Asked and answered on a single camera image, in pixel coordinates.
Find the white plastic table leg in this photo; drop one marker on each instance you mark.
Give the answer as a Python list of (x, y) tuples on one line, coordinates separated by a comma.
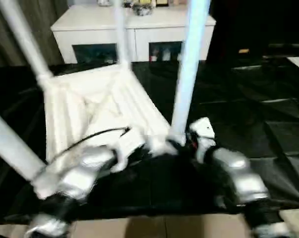
[(23, 37), (11, 143), (122, 37), (189, 74)]

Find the white plastic table top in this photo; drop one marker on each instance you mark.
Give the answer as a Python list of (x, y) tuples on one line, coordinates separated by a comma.
[(90, 99)]

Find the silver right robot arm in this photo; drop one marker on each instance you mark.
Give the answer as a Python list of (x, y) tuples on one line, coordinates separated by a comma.
[(238, 168)]

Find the black mat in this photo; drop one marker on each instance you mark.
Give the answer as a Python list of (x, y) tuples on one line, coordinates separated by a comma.
[(251, 124)]

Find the dark low shelf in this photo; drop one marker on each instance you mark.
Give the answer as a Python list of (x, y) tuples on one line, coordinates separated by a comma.
[(288, 49)]

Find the white cabinet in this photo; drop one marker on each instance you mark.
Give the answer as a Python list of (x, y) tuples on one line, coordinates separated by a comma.
[(90, 27)]

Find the glass bowl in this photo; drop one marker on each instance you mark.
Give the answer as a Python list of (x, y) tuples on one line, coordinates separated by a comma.
[(142, 10)]

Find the white figurine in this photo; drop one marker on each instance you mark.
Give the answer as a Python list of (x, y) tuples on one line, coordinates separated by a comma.
[(103, 2)]

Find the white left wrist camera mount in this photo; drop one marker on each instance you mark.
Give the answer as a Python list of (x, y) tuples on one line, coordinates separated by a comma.
[(129, 143)]

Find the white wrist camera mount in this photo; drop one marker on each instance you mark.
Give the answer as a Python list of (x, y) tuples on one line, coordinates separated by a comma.
[(129, 143), (201, 126)]

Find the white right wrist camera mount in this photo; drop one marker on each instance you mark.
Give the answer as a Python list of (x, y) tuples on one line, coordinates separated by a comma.
[(201, 126)]

